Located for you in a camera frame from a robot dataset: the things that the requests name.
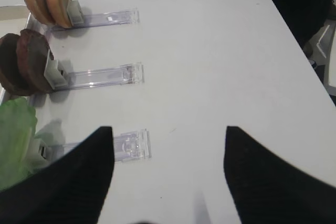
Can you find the clear holder for patties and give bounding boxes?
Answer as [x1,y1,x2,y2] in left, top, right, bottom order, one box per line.
[55,63,144,91]

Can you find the cream metal tray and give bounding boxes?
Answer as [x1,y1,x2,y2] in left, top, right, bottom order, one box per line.
[0,5,30,21]

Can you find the brown meat patty left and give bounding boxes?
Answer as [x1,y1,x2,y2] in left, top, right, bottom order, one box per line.
[0,33,33,97]

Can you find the white pusher block lettuce holder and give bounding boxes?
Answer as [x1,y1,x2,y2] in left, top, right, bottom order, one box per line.
[24,138,52,173]

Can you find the grey pusher block bun holder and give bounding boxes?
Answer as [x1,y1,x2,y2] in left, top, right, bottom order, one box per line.
[66,0,84,26]

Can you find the brown meat patty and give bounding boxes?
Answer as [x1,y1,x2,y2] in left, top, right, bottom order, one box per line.
[0,33,33,97]
[16,29,52,93]

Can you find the brown meat patty right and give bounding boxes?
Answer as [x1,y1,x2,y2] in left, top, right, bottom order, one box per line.
[16,29,52,93]

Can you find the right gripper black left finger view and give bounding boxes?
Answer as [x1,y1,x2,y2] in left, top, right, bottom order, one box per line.
[1,126,114,223]

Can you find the clear holder for lettuce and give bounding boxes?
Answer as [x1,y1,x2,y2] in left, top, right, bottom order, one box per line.
[50,129,152,162]

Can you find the standing green lettuce leaf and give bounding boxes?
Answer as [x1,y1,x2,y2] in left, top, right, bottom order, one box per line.
[1,97,37,190]

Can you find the clear holder for right buns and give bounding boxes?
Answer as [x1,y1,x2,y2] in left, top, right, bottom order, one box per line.
[50,8,140,31]

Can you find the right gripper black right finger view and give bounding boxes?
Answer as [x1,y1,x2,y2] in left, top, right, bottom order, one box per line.
[223,126,335,223]

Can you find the grey pusher block patty holder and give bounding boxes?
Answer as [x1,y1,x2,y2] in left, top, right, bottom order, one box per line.
[44,49,68,90]

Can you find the white frame on floor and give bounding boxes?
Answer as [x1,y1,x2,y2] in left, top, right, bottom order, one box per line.
[309,20,335,97]

